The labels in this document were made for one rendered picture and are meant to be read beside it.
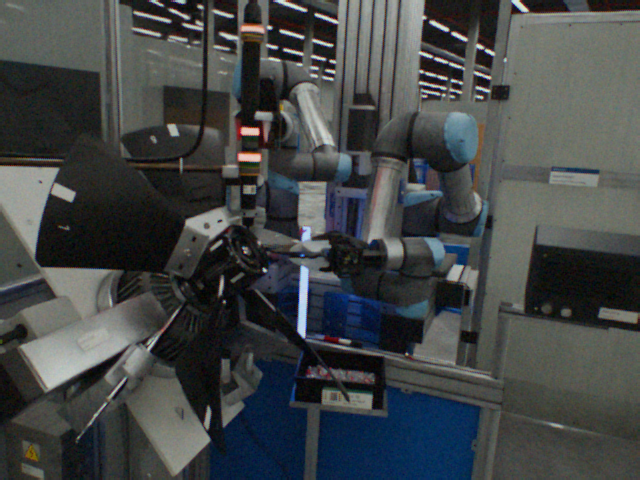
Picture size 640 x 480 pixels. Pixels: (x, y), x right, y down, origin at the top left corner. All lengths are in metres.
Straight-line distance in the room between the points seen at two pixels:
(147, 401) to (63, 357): 0.26
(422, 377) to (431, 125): 0.65
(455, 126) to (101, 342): 0.89
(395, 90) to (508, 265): 1.28
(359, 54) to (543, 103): 1.12
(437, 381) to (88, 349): 0.90
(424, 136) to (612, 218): 1.64
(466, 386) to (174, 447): 0.75
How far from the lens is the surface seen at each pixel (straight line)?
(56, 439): 1.21
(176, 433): 1.09
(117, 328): 0.94
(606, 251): 1.29
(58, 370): 0.85
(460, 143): 1.29
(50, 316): 0.93
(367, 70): 1.92
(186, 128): 1.21
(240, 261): 0.96
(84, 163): 0.89
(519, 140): 2.75
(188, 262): 0.99
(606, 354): 2.99
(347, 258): 1.16
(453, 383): 1.45
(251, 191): 1.08
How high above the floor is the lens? 1.47
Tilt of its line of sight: 13 degrees down
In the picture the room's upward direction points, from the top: 3 degrees clockwise
